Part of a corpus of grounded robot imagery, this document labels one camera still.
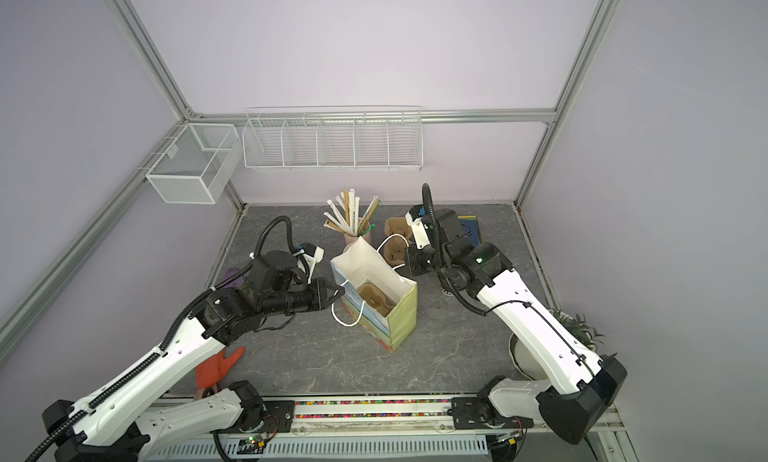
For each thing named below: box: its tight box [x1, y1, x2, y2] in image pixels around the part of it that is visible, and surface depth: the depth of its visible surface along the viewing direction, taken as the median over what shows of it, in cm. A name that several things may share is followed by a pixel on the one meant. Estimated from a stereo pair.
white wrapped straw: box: [348, 188, 356, 235], surface depth 101 cm
